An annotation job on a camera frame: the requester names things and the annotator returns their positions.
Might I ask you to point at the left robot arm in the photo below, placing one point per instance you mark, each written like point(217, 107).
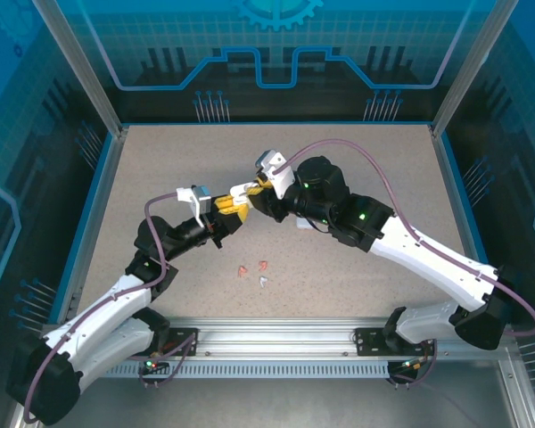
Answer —
point(102, 321)

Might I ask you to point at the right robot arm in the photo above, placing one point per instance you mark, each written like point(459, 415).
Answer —
point(428, 263)

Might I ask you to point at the small circuit board with LEDs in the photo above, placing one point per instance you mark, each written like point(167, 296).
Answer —
point(153, 364)
point(412, 364)

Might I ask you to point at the metal shelf panel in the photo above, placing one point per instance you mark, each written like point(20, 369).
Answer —
point(272, 405)

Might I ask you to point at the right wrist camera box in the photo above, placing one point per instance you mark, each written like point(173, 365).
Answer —
point(281, 176)

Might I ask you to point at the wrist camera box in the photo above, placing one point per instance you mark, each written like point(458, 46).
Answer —
point(281, 176)
point(200, 200)

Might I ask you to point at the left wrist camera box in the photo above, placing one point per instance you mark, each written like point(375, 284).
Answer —
point(200, 200)

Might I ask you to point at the aluminium side frame rail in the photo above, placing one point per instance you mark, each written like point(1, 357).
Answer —
point(117, 149)
point(438, 149)

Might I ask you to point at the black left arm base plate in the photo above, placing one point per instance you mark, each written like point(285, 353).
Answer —
point(194, 334)

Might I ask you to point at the aluminium mounting rail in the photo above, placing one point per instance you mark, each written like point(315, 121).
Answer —
point(272, 339)

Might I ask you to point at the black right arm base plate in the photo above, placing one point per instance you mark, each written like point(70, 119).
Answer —
point(367, 341)

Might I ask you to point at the aluminium corner post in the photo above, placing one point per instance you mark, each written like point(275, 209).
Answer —
point(80, 71)
point(472, 67)

